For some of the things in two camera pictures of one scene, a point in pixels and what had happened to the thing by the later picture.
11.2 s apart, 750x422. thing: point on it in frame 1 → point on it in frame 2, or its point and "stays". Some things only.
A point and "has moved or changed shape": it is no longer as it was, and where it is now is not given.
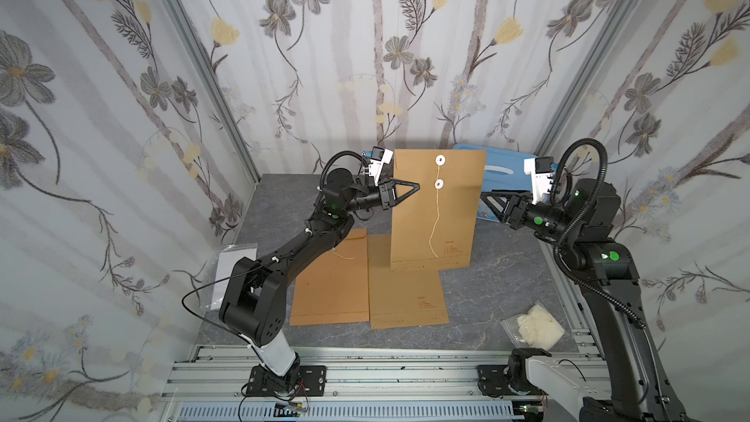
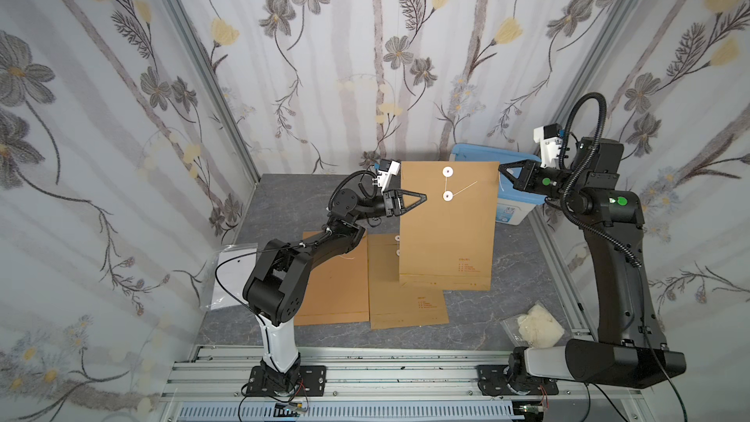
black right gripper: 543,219 → 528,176
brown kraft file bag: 336,288 stays
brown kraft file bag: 435,227 has moved or changed shape
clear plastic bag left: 224,269 stays
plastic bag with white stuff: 538,328 stays
